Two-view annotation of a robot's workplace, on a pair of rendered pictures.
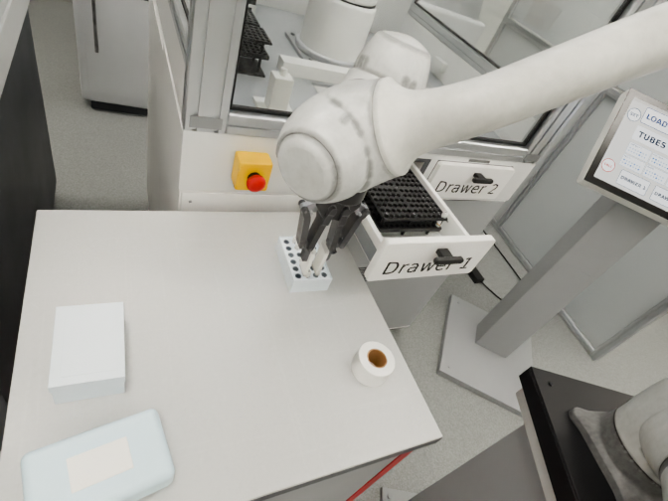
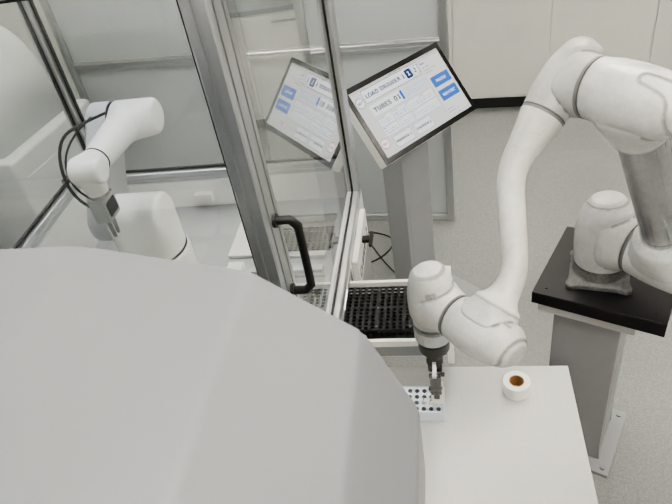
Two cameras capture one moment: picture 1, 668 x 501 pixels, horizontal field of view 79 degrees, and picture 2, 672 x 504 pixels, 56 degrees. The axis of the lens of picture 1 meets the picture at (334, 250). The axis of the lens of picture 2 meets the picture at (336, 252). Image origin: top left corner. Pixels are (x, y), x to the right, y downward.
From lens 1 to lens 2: 113 cm
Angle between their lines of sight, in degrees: 30
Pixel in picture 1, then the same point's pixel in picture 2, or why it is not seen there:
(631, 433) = (595, 267)
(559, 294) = (424, 223)
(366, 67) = (436, 297)
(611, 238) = (415, 166)
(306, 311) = (463, 414)
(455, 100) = (519, 278)
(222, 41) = not seen: hidden behind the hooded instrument
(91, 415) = not seen: outside the picture
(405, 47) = (442, 273)
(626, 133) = (370, 117)
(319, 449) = (568, 435)
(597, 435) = (586, 282)
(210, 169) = not seen: hidden behind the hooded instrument
